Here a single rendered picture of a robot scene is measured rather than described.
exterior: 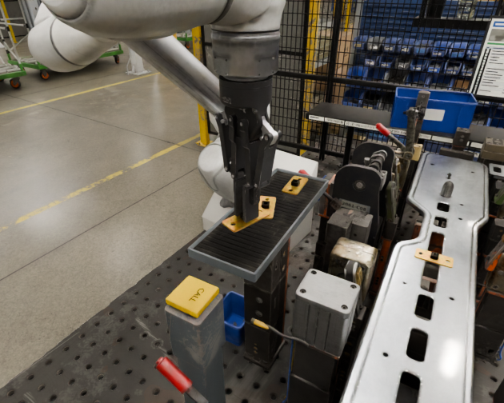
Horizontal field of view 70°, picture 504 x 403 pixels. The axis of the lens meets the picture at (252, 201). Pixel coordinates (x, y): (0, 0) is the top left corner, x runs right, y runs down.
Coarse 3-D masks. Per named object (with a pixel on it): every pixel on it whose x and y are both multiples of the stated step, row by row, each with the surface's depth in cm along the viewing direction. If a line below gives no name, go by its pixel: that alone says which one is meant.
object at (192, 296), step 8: (184, 280) 58; (192, 280) 58; (200, 280) 58; (176, 288) 56; (184, 288) 56; (192, 288) 56; (200, 288) 56; (208, 288) 56; (216, 288) 56; (168, 296) 55; (176, 296) 55; (184, 296) 55; (192, 296) 55; (200, 296) 55; (208, 296) 55; (168, 304) 55; (176, 304) 54; (184, 304) 54; (192, 304) 54; (200, 304) 54; (208, 304) 55; (184, 312) 54; (192, 312) 52; (200, 312) 53
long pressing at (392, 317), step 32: (448, 160) 133; (416, 192) 113; (480, 192) 113; (448, 224) 98; (480, 224) 99; (448, 256) 87; (384, 288) 78; (416, 288) 78; (448, 288) 78; (384, 320) 71; (416, 320) 71; (448, 320) 71; (384, 352) 65; (448, 352) 65; (352, 384) 59; (384, 384) 60; (448, 384) 60
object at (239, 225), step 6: (264, 210) 64; (234, 216) 63; (240, 216) 62; (258, 216) 63; (264, 216) 63; (222, 222) 61; (228, 222) 61; (234, 222) 61; (240, 222) 61; (246, 222) 61; (252, 222) 61; (228, 228) 60; (234, 228) 60; (240, 228) 60
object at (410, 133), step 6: (414, 108) 117; (408, 114) 116; (414, 114) 115; (420, 114) 115; (408, 120) 117; (414, 120) 117; (408, 126) 118; (414, 126) 120; (408, 132) 119; (414, 132) 121; (408, 138) 120; (408, 144) 121; (408, 150) 122
